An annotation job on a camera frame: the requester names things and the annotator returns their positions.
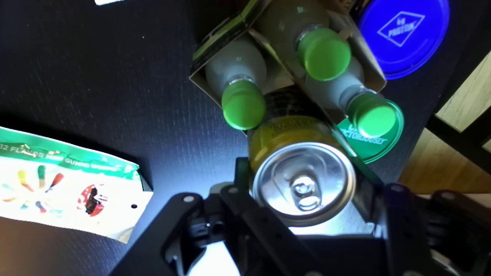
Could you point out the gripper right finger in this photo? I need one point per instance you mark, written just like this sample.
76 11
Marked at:
406 230

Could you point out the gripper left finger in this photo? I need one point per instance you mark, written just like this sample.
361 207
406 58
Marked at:
253 226

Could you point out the green round lid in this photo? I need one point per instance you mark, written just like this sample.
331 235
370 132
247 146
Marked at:
378 147

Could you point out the cardboard bottle package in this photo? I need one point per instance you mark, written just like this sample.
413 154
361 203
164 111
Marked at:
276 53

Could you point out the green-capped plastic bottle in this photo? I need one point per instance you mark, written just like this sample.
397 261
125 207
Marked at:
368 113
239 76
318 50

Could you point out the yellow drink can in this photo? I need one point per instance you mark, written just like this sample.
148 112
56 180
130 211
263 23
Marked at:
303 180

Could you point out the blue round lid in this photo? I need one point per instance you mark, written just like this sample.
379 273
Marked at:
402 34

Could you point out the gummy candy bag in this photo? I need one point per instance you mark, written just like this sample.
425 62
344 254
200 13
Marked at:
65 184

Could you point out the white paper scrap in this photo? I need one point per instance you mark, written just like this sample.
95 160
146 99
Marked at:
109 1

